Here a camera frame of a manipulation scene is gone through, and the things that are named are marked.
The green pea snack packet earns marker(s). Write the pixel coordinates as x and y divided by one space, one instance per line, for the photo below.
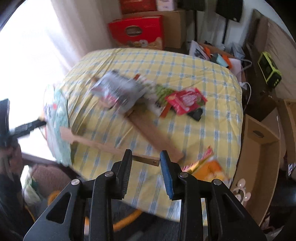
155 97

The grey white snack bag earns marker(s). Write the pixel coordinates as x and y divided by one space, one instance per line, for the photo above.
118 91

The red snack packet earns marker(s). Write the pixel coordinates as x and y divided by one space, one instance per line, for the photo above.
186 101

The painted folding paper fan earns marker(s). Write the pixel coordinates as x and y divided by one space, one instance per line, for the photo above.
56 116

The black speaker right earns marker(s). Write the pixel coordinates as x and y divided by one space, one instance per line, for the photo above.
230 9

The brown sofa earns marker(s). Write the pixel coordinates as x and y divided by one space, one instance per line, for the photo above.
272 104

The red gift box lower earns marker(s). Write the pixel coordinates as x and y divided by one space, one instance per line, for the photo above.
139 32

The orange snack bag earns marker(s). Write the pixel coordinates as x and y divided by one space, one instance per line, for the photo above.
207 168

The yellow checkered tablecloth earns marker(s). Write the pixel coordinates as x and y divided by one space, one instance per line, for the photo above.
220 126

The white curtain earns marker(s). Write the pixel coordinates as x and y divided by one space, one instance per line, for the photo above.
54 34

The person left hand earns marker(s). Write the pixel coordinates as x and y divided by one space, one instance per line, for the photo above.
11 160

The brown cardboard box by wall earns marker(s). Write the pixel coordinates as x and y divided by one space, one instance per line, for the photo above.
174 23

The wooden folding fan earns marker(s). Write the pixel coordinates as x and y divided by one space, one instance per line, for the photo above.
143 124
68 136

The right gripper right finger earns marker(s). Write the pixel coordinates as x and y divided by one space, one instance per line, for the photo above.
183 186

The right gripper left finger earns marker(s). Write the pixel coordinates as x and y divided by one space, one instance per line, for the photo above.
109 185

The black small hand shovel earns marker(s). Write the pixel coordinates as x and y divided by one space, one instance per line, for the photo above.
196 114

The red gift bag upper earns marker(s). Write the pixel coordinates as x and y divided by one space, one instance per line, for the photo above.
136 6

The pink mouse-ear handheld fan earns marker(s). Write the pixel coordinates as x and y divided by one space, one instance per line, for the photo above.
240 192

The large open cardboard box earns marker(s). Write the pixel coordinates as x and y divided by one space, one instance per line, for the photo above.
258 165

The pink small box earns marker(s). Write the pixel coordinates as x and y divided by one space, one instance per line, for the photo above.
166 5

